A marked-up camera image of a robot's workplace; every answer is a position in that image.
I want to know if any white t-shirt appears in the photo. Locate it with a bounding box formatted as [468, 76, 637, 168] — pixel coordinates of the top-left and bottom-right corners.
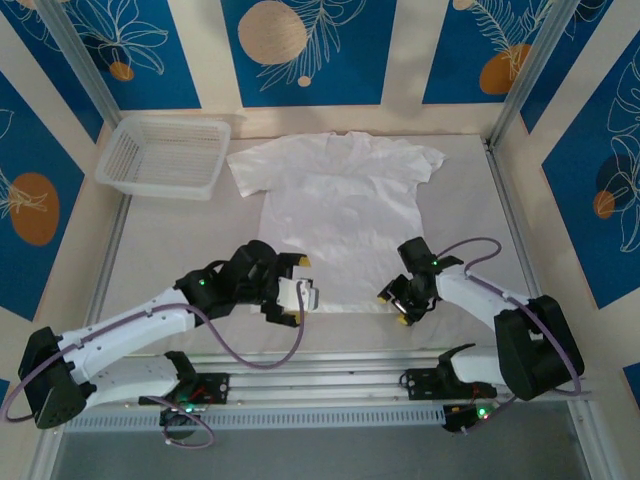
[225, 130, 448, 316]

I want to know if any white plastic mesh basket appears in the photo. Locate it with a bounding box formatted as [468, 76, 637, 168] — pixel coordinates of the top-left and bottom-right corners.
[93, 117, 232, 202]

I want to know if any aluminium mounting rail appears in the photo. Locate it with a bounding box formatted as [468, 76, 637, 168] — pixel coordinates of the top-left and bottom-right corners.
[42, 347, 596, 419]

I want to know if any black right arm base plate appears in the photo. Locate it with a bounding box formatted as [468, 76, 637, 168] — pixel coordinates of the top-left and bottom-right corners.
[399, 368, 499, 401]

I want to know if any grey slotted cable duct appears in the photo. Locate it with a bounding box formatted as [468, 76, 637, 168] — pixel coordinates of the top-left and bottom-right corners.
[62, 403, 449, 435]

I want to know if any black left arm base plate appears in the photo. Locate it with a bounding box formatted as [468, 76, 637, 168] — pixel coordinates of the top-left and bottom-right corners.
[169, 372, 231, 406]

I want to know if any aluminium side rail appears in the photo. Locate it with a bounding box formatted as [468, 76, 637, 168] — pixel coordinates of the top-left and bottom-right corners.
[72, 192, 131, 351]
[483, 139, 544, 301]

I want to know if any aluminium frame post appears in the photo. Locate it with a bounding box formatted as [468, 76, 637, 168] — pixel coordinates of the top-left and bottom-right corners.
[35, 0, 122, 147]
[487, 0, 591, 151]

